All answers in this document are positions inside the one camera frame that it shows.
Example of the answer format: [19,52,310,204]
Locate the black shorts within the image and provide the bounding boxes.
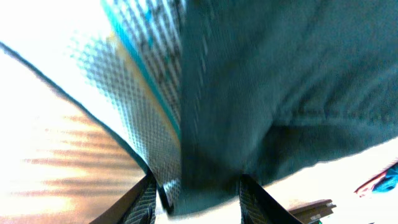
[1,0,397,216]

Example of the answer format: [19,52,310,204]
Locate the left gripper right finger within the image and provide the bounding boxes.
[239,175,302,224]

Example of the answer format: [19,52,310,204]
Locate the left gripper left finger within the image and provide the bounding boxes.
[90,173,157,224]

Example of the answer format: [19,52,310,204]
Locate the red and navy shirt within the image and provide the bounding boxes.
[354,163,397,197]

